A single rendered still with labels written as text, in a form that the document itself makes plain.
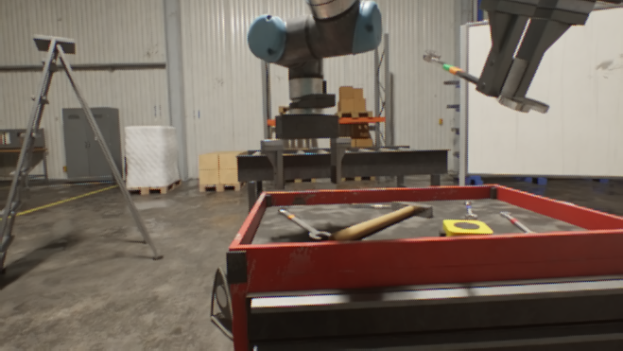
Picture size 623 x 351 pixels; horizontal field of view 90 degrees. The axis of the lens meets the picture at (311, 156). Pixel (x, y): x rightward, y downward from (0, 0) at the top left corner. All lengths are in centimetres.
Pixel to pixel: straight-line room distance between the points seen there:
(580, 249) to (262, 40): 63
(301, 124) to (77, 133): 904
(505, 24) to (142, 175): 687
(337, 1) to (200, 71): 854
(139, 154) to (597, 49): 670
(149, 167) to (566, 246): 674
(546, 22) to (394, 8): 906
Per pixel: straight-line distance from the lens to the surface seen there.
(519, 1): 37
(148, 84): 940
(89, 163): 944
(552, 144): 298
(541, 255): 65
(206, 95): 885
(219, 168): 660
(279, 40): 55
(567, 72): 302
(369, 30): 51
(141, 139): 699
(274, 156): 64
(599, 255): 72
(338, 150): 70
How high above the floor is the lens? 112
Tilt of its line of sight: 4 degrees down
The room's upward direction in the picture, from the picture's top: 1 degrees counter-clockwise
